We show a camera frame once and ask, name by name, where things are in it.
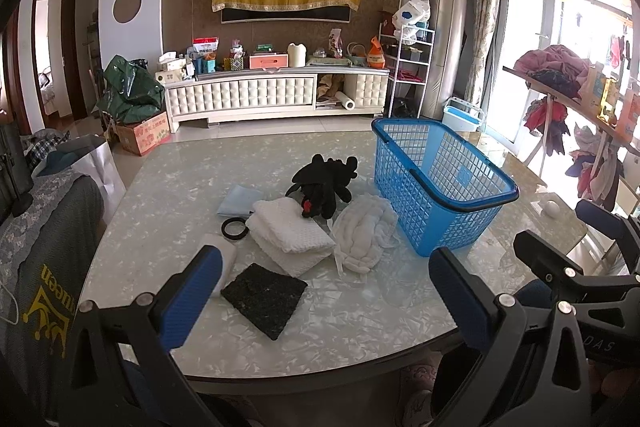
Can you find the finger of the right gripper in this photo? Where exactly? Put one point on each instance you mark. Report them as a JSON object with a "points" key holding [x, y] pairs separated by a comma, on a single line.
{"points": [[546, 262], [623, 231]]}

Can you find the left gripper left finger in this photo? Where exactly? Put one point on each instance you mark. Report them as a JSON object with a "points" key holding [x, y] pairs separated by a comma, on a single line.
{"points": [[152, 325]]}

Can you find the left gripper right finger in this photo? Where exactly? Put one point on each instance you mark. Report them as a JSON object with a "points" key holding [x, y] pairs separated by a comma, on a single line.
{"points": [[531, 368]]}

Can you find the white chunky knit blanket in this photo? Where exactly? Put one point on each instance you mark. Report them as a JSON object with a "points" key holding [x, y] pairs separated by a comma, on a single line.
{"points": [[362, 232]]}

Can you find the black plush toy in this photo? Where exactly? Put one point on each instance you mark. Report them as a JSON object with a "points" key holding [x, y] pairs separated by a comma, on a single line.
{"points": [[321, 183]]}

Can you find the blue plastic basket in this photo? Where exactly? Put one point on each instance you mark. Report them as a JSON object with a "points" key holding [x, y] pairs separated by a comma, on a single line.
{"points": [[444, 190]]}

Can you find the grey chair cover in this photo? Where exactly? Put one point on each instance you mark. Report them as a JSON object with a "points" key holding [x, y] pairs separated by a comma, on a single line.
{"points": [[45, 257]]}

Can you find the black scouring pad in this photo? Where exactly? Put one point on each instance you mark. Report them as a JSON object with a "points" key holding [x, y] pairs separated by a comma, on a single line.
{"points": [[265, 298]]}

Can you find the blue white storage bin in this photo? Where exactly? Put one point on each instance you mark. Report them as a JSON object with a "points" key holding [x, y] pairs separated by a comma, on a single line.
{"points": [[462, 116]]}

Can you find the pink clothes pile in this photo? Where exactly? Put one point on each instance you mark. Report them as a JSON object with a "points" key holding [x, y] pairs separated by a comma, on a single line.
{"points": [[556, 57]]}

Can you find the light blue cloth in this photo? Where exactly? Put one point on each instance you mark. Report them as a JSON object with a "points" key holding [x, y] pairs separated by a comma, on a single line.
{"points": [[239, 202]]}

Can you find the white folded towel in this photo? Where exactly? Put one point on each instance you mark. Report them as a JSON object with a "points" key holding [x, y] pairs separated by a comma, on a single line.
{"points": [[295, 243]]}

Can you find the silver gift bag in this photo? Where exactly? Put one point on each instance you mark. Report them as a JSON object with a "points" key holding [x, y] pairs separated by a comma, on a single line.
{"points": [[89, 155]]}

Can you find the cardboard box with red print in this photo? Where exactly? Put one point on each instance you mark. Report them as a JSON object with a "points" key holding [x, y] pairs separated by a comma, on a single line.
{"points": [[140, 139]]}

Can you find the white metal shelf rack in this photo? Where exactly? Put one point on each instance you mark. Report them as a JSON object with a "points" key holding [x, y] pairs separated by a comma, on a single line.
{"points": [[409, 55]]}

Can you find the white paper roll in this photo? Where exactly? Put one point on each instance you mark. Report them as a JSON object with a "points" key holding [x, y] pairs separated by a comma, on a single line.
{"points": [[344, 100]]}

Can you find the green plastic bag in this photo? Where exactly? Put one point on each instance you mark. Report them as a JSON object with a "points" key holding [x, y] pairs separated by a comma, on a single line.
{"points": [[132, 94]]}

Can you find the white plastic bag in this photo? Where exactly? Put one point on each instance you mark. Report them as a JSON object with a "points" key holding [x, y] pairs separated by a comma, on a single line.
{"points": [[411, 13]]}

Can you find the white tufted TV cabinet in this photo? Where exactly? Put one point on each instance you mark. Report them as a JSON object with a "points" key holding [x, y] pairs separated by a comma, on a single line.
{"points": [[257, 94]]}

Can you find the standing air conditioner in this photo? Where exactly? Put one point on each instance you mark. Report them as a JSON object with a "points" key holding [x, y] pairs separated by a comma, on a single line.
{"points": [[447, 20]]}

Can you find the white jug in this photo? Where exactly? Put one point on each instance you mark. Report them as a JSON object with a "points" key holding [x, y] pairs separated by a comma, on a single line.
{"points": [[297, 55]]}

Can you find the pink drawer box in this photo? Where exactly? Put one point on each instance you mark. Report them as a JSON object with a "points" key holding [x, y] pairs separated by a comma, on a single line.
{"points": [[268, 61]]}

